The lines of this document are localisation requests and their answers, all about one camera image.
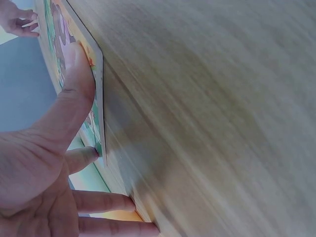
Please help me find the person's left hand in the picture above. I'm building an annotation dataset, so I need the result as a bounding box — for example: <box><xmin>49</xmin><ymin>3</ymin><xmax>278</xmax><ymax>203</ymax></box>
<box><xmin>0</xmin><ymin>45</ymin><xmax>161</xmax><ymax>237</ymax></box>

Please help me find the person's right hand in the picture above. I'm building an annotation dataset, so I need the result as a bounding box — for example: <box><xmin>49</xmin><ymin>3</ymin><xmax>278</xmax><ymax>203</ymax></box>
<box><xmin>0</xmin><ymin>0</ymin><xmax>40</xmax><ymax>38</ymax></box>

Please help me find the colourful picture puzzle board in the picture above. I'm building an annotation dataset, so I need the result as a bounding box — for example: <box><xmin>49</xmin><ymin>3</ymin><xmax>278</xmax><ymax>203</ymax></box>
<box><xmin>34</xmin><ymin>0</ymin><xmax>109</xmax><ymax>167</ymax></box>

